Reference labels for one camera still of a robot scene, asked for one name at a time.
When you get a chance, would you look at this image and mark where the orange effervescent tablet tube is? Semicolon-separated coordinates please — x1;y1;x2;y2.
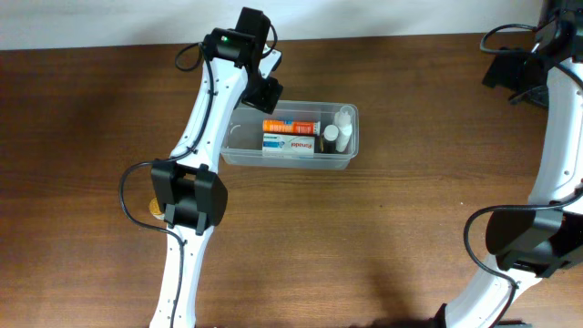
262;119;321;136

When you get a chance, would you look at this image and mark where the white green Panadol box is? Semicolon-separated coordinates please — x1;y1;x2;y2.
261;133;315;157

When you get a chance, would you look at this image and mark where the dark bottle white cap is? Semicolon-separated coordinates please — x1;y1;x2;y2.
320;124;339;154

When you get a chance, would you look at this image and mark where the white squeeze bottle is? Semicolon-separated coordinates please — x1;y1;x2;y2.
333;106;354;153

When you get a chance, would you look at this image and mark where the small gold-lid jar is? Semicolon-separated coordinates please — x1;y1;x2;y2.
148;198;165;220

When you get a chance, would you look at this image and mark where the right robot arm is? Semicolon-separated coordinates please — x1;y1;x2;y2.
432;0;582;327

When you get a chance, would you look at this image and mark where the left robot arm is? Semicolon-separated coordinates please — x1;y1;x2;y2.
150;7;283;327

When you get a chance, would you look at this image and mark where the clear plastic container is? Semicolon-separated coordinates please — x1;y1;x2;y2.
220;100;359;169

